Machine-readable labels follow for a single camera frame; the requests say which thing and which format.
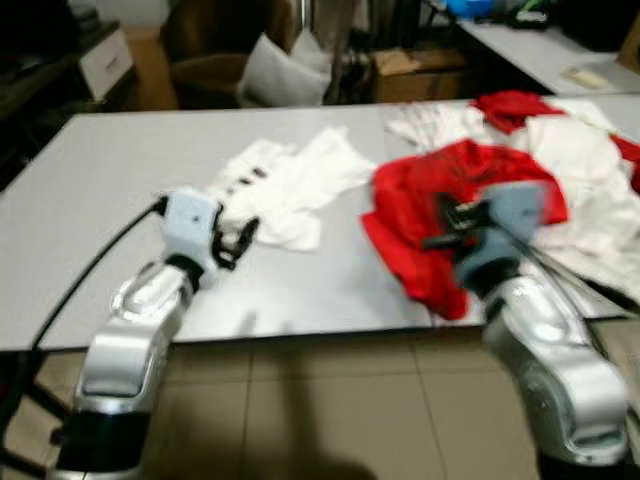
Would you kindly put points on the patterned grey curtain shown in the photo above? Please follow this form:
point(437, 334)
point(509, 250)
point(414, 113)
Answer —
point(330, 20)

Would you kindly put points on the large red garment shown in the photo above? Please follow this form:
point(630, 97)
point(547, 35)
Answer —
point(410, 215)

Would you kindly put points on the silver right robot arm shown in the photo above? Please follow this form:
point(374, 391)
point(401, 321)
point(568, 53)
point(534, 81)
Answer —
point(555, 370)

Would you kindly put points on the wooden loudspeaker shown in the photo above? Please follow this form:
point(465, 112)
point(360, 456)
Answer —
point(632, 45)

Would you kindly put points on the white black-striped garment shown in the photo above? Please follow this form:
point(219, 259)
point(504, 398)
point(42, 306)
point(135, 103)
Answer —
point(300, 185)

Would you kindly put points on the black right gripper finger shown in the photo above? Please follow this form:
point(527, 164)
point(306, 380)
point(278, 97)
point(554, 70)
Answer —
point(442, 241)
point(450, 204)

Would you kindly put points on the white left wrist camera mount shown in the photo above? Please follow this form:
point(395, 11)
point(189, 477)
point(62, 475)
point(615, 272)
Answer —
point(190, 228)

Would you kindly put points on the brown cardboard box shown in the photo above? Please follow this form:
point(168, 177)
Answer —
point(420, 80)

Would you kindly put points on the brown leather armchair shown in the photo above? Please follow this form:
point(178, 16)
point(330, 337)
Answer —
point(205, 55)

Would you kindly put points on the small red garment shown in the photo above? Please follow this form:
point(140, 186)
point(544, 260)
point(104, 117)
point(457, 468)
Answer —
point(510, 108)

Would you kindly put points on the large white garment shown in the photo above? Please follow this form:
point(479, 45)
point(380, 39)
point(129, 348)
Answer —
point(590, 180)

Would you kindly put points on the dark red garment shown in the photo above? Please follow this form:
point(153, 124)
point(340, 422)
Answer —
point(630, 165)

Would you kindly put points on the grey pillow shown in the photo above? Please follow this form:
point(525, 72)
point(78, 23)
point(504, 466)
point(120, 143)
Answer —
point(285, 75)

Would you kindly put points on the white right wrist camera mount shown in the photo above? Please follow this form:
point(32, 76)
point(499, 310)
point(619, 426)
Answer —
point(505, 235)

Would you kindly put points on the blue plastic item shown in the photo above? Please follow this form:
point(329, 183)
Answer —
point(470, 8)

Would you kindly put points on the white remote control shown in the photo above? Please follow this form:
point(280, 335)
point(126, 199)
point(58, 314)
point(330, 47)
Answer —
point(585, 78)

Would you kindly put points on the long grey desk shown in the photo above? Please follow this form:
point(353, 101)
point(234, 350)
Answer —
point(540, 50)

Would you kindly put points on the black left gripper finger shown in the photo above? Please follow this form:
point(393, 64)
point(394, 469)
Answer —
point(236, 258)
point(244, 230)

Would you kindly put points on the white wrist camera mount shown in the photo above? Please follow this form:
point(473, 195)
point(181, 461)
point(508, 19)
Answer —
point(190, 228)
point(505, 235)

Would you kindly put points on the crumpled white shirt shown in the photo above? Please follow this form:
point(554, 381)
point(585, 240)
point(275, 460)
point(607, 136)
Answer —
point(435, 128)

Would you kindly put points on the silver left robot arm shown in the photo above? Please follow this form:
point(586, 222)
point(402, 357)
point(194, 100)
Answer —
point(120, 350)

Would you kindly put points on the white drawer unit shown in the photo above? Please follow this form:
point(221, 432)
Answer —
point(105, 62)

